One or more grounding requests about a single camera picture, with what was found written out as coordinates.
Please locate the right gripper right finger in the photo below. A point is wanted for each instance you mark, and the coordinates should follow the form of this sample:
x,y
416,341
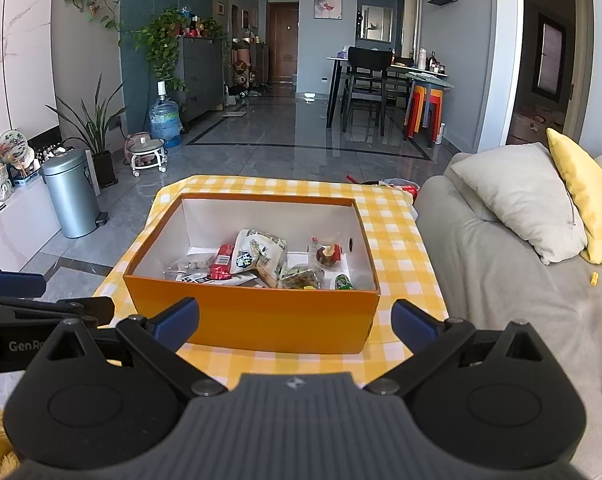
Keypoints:
x,y
433,345

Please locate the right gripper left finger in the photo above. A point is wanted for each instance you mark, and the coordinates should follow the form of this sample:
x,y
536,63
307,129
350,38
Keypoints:
x,y
153,343

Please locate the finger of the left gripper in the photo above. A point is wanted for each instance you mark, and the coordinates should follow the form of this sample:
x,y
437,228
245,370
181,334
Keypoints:
x,y
95,311
22,285

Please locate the clear tray white balls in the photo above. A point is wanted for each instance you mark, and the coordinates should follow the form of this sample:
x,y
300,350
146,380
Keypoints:
x,y
190,267

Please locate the red barcode snack bar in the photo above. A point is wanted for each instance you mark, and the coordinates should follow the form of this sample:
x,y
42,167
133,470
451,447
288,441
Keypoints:
x,y
220,269

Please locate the green snack stick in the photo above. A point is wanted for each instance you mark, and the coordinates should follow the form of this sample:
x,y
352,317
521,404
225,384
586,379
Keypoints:
x,y
343,282

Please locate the white printed snack bag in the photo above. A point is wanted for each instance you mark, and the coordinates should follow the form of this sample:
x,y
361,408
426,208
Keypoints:
x,y
262,252

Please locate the clear pastry snack bag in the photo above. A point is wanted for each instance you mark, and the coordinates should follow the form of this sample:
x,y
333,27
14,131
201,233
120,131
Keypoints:
x,y
326,255

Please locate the clear nut snack bag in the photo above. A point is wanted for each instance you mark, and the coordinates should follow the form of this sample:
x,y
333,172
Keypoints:
x,y
302,276

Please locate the white breadstick snack packet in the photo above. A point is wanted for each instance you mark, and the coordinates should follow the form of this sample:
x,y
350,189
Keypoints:
x,y
242,279

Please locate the white tv cabinet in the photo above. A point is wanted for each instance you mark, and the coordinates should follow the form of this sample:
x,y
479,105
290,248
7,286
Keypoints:
x,y
27,222

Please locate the yellow checkered tablecloth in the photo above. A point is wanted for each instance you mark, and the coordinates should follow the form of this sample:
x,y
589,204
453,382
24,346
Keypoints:
x,y
400,258

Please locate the grey sofa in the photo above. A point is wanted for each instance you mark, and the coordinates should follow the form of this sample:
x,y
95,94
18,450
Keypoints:
x,y
490,276

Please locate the orange cardboard box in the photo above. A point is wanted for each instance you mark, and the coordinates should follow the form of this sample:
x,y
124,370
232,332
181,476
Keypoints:
x,y
258,317

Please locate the silver pedal trash can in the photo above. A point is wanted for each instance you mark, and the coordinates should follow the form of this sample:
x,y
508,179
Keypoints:
x,y
69,183

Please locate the potted green plant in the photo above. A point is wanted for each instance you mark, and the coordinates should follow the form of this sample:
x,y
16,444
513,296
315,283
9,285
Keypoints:
x,y
92,126

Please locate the snack basket behind table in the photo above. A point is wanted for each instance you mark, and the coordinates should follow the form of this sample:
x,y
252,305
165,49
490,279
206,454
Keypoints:
x,y
407,186

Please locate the white rolling stool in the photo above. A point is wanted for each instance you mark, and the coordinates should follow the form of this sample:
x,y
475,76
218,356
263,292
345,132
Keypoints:
x,y
142,152

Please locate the beige cushion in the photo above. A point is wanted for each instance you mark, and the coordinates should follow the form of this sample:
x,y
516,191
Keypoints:
x,y
521,186

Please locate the blue water jug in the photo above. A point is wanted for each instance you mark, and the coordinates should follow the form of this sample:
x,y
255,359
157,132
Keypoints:
x,y
164,119

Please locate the yellow cushion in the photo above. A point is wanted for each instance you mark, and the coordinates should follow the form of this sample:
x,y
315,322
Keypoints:
x,y
583,178

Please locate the orange red stacked stools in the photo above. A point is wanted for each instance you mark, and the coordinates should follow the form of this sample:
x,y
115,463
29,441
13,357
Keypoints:
x,y
425,112

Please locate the dark grey sideboard cabinet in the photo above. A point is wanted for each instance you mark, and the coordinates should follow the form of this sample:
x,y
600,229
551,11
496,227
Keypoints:
x,y
200,66

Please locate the trailing ivy plant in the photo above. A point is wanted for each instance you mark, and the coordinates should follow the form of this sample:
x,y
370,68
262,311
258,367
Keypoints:
x,y
160,41

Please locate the black dining chair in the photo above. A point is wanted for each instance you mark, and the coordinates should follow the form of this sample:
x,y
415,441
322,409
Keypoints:
x,y
367,80

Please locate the framed wall picture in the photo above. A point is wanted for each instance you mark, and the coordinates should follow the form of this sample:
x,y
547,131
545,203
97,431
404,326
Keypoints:
x,y
328,9

